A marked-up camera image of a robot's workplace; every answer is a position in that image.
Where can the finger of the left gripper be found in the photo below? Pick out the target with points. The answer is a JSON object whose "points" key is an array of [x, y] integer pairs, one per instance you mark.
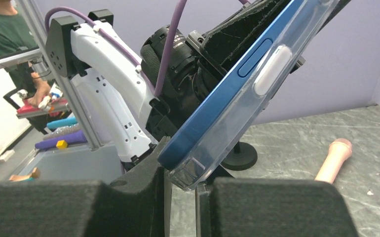
{"points": [[225, 44]]}

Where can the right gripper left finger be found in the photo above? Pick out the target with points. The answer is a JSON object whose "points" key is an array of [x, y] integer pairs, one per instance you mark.
{"points": [[136, 204]]}

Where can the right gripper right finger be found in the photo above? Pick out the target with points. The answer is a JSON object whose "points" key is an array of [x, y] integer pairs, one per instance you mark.
{"points": [[230, 207]]}

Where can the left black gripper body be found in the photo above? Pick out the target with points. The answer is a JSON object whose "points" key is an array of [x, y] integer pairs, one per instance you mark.
{"points": [[196, 65]]}

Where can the clear transparent phone case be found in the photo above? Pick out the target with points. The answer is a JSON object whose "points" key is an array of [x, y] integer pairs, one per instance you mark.
{"points": [[253, 97]]}

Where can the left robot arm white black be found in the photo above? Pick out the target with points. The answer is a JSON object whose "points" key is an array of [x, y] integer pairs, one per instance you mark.
{"points": [[110, 77]]}

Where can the cluttered background table items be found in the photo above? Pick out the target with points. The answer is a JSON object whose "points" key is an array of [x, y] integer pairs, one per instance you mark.
{"points": [[43, 130]]}

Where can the pink cylinder stick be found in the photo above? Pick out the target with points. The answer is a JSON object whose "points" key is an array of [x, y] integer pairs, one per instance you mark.
{"points": [[339, 151]]}

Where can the person in green shirt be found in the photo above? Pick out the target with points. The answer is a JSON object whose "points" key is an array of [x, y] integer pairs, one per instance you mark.
{"points": [[14, 35]]}

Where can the aluminium frame profile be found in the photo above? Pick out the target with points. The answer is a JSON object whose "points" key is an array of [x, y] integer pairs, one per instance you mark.
{"points": [[36, 23]]}

